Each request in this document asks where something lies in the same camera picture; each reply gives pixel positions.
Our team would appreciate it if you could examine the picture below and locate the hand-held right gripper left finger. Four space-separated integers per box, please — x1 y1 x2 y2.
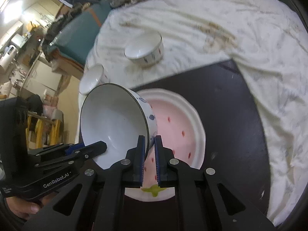
21 135 146 231

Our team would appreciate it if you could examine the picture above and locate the white bed sheet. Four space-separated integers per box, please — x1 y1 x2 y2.
78 0 308 227

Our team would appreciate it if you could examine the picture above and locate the white bowl with dark rim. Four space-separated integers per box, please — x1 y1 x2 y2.
80 83 158 170
124 30 165 68
79 64 110 96

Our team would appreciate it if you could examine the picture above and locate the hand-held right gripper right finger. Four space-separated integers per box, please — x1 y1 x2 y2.
155 135 277 231

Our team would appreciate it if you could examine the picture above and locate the dark clothes pile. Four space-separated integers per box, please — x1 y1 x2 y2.
45 3 92 42

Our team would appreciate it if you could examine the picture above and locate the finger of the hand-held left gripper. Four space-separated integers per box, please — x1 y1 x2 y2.
27 142 86 162
34 141 108 172

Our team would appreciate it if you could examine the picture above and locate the beige storage cabinet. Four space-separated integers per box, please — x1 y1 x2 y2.
21 58 63 97

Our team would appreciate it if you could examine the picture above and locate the black board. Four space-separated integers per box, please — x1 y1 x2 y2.
91 58 272 231

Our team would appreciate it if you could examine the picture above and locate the teal foam pad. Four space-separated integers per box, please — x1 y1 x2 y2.
47 1 114 68

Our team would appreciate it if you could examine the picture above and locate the person's left hand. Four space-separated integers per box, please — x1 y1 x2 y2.
4 192 45 220

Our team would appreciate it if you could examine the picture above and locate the small pink strawberry plate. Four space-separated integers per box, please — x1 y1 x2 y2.
124 88 207 202

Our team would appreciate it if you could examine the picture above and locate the yellow wooden rack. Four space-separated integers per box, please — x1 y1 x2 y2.
26 110 62 150

